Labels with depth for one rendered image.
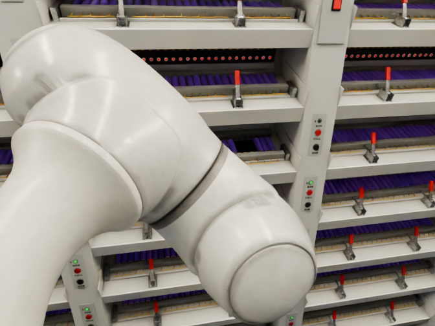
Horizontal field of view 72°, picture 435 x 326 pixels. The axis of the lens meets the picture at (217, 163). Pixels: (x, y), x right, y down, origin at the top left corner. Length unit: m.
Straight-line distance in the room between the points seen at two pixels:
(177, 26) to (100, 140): 0.58
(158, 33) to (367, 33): 0.52
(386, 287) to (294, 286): 1.24
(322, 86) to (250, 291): 0.70
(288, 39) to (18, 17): 0.59
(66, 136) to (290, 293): 0.18
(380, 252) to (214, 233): 1.11
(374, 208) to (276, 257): 0.97
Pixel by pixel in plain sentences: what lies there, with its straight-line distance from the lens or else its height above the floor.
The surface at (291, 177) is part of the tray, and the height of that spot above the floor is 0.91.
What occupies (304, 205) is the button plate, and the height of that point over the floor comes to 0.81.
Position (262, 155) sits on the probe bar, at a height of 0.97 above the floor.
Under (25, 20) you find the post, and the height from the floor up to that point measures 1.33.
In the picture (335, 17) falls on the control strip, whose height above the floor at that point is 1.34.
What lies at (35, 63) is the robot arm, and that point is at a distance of 0.24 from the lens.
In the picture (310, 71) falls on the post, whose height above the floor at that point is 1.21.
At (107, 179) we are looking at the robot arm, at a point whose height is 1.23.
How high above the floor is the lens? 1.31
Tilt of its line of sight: 24 degrees down
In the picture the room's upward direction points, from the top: straight up
